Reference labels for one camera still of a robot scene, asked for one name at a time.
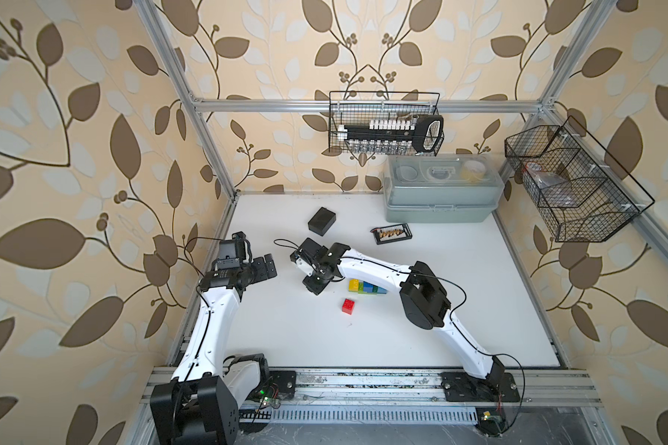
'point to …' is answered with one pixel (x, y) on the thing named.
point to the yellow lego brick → (353, 285)
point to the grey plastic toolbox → (442, 188)
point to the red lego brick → (348, 306)
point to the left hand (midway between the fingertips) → (257, 264)
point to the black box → (321, 221)
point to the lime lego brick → (361, 286)
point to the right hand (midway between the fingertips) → (313, 283)
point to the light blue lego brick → (381, 290)
